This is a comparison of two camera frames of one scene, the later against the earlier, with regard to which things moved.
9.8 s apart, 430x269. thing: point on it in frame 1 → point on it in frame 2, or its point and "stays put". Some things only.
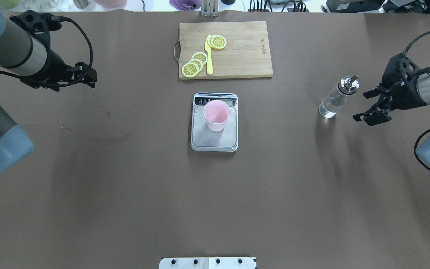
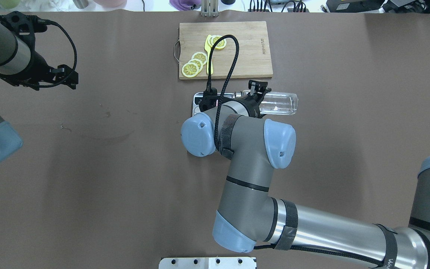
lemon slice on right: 217,42 stays put
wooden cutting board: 246,53 stays put
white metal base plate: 207,263 stays put
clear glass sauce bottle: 335,99 → 278,103
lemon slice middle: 198,62 stays put
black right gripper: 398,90 → 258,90
